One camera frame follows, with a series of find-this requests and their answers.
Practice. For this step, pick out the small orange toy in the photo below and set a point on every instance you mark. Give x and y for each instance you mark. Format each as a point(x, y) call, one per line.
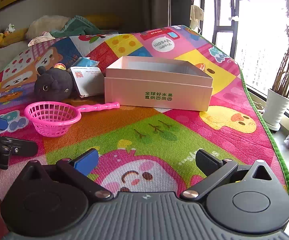
point(59, 66)

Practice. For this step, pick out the white plant pot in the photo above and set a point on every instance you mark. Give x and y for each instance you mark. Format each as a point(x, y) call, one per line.
point(275, 107)

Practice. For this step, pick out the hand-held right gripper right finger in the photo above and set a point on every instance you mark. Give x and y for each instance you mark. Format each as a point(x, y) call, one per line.
point(207, 162)

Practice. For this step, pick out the long yellow plush toy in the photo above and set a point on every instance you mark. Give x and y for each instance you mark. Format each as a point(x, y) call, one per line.
point(14, 36)

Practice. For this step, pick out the colourful printed play mat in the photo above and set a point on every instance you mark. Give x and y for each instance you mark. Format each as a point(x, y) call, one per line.
point(147, 130)

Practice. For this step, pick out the small duck plush toy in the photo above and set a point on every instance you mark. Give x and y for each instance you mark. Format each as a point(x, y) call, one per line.
point(9, 28)

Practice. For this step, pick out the green towel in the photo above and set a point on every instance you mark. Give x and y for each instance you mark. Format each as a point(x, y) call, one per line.
point(77, 25)

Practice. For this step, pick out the cream pillow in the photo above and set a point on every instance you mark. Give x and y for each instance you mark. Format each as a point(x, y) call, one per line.
point(44, 23)

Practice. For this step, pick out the white package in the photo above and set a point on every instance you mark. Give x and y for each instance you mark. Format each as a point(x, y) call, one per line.
point(89, 80)

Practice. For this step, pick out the dark curtain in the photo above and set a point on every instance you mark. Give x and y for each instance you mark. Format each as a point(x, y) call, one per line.
point(180, 2)

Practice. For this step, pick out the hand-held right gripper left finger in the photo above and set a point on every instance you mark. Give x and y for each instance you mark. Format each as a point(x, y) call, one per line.
point(87, 161)

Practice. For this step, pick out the white cardboard box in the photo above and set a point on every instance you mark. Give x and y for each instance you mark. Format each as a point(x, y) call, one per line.
point(159, 90)

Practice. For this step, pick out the hanging cream cloth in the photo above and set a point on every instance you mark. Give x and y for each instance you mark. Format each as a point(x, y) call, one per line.
point(196, 15)

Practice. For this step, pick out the yellow pillow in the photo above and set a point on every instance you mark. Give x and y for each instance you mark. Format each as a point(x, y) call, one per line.
point(102, 20)

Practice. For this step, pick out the black plush toy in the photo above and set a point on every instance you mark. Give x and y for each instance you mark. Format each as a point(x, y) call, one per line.
point(52, 85)

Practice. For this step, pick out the blue packet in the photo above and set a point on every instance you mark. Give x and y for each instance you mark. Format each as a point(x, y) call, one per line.
point(84, 62)

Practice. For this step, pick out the pink toy strainer basket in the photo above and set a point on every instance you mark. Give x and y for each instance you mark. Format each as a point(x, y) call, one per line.
point(52, 120)

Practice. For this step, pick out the pink white cloth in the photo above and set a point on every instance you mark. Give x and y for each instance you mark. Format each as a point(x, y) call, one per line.
point(40, 39)

